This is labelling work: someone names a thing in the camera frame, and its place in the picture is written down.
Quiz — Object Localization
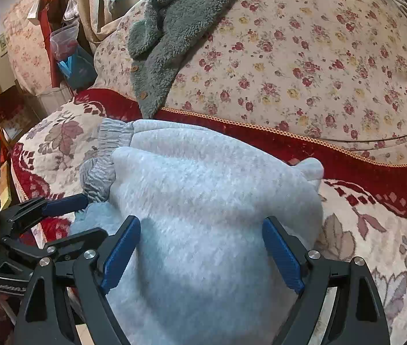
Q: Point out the blue bag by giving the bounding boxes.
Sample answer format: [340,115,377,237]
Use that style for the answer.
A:
[58,46,97,91]

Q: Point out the cream floral quilt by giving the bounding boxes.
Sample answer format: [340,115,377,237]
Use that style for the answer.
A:
[93,0,407,166]

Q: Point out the clear plastic container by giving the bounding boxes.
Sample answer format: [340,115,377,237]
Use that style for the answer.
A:
[50,21,79,61]

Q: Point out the beige curtain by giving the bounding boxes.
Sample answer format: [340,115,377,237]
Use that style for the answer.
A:
[76,0,122,47]

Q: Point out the floral covered pillow stack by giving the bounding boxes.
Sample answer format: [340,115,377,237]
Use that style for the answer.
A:
[3,0,51,96]

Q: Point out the light grey fleece pants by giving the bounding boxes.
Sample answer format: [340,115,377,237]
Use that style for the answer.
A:
[71,118,324,344]

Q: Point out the grey-green fleece jacket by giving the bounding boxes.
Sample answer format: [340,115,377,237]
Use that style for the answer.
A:
[127,0,234,118]

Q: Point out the red patterned bed blanket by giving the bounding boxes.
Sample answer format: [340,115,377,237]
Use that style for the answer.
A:
[12,89,407,344]

